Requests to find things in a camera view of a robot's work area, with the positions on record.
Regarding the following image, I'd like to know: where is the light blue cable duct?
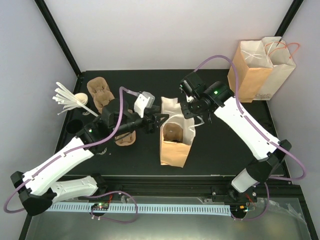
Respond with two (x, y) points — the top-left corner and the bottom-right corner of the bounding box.
(47, 202), (231, 217)

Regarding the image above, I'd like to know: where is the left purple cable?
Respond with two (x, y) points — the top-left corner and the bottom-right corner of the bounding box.
(3, 86), (140, 215)

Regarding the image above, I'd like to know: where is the large brown paper bag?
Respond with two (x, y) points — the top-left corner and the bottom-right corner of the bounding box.
(232, 40), (273, 103)

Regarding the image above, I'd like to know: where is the stack of pulp cup carriers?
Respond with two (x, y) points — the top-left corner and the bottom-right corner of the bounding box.
(87, 76), (115, 114)

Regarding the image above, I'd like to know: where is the cup holding straws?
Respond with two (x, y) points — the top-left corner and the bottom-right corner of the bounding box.
(74, 92), (88, 105)

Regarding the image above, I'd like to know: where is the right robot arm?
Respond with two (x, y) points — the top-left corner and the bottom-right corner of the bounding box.
(179, 72), (292, 202)

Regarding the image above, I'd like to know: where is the brown pulp cup carrier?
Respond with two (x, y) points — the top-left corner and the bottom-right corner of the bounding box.
(162, 122), (183, 143)

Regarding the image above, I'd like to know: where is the white paper bag orange handle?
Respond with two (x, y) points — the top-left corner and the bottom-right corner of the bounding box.
(254, 36), (300, 101)

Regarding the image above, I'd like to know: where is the small brown paper bag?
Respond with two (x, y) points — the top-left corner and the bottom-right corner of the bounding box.
(159, 96), (204, 168)

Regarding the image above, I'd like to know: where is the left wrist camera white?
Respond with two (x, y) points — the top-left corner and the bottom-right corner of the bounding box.
(133, 91), (155, 118)

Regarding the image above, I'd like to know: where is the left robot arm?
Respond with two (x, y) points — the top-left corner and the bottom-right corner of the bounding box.
(10, 98), (169, 216)

